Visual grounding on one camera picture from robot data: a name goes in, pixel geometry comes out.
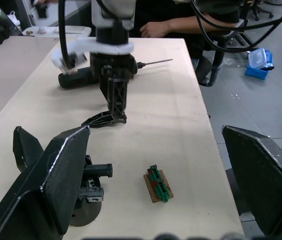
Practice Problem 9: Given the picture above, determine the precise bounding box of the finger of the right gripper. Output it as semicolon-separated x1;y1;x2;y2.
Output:
106;76;128;121
98;64;114;111

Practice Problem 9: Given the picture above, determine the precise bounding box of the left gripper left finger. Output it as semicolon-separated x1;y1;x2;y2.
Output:
0;124;92;240

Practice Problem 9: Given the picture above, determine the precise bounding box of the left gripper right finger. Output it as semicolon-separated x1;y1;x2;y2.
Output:
221;124;282;238

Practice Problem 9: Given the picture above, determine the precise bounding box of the black gripper finger piece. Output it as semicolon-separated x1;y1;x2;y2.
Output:
80;110;128;130

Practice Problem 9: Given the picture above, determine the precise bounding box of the black electric screwdriver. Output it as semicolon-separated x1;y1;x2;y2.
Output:
57;58;174;90

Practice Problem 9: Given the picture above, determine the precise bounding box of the black gripper body workpiece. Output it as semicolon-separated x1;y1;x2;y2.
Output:
12;125;114;228

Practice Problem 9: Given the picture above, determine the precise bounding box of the person's bare hand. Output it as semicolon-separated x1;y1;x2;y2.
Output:
139;20;172;39

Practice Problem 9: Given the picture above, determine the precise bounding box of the white flat tray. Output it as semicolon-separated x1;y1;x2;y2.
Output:
54;25;92;35

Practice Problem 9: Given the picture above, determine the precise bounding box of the person's black shirt torso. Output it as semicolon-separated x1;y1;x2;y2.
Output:
133;0;242;60

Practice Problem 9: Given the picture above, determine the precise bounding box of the green connector on brown board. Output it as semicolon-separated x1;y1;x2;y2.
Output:
143;163;176;204

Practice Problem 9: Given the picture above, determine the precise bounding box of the grey side table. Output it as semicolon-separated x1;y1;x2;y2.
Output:
0;35;60;134

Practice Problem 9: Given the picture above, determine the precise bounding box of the black office chair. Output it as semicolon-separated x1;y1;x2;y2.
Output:
194;19;247;87

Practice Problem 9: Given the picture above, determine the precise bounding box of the blue plastic tray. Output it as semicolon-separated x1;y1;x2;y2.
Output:
244;49;275;81

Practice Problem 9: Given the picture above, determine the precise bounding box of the clear box with blue lid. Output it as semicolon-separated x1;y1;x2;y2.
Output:
247;47;269;70

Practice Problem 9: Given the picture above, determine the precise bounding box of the black swivel chair base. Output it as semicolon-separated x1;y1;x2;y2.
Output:
240;0;275;22

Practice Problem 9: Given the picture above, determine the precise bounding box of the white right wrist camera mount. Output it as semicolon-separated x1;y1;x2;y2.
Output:
50;36;135;75

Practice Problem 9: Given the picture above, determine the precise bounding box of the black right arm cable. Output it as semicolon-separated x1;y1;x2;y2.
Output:
57;0;72;70

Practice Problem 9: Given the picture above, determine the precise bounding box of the thick black cable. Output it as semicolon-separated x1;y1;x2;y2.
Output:
190;0;282;54

